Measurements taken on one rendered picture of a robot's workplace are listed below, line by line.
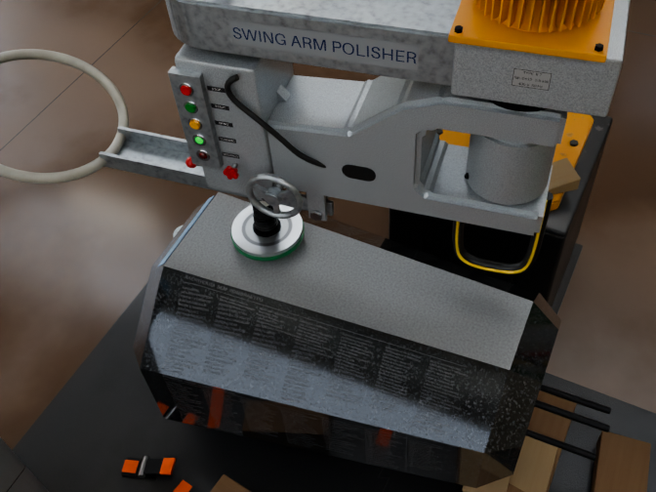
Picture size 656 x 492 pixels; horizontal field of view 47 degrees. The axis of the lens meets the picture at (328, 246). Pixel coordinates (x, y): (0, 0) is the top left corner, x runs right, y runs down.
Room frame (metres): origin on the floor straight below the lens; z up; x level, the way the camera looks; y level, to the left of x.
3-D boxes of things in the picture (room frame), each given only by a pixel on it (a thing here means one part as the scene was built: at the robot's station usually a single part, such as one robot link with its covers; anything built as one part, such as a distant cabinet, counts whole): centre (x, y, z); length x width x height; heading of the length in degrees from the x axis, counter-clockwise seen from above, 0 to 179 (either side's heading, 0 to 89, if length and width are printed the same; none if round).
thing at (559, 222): (1.86, -0.63, 0.37); 0.66 x 0.66 x 0.74; 59
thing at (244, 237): (1.48, 0.17, 0.86); 0.21 x 0.21 x 0.01
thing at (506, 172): (1.24, -0.44, 1.32); 0.19 x 0.19 x 0.20
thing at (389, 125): (1.32, -0.18, 1.28); 0.74 x 0.23 x 0.49; 68
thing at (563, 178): (1.62, -0.69, 0.80); 0.20 x 0.10 x 0.05; 99
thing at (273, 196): (1.33, 0.11, 1.18); 0.15 x 0.10 x 0.15; 68
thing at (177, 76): (1.40, 0.28, 1.35); 0.08 x 0.03 x 0.28; 68
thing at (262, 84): (1.45, 0.10, 1.30); 0.36 x 0.22 x 0.45; 68
